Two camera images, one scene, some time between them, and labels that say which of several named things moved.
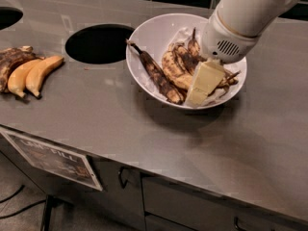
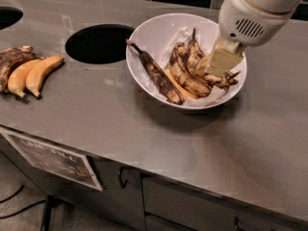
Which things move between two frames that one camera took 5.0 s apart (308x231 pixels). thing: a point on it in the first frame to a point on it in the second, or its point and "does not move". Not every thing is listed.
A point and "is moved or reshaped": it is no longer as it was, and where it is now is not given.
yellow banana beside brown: x=17 y=80 does not move
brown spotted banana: x=192 y=64 to x=183 y=70
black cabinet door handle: x=123 y=184 does not move
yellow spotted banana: x=176 y=68 is moved or reshaped
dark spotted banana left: x=170 y=91 does not move
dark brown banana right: x=229 y=79 does not move
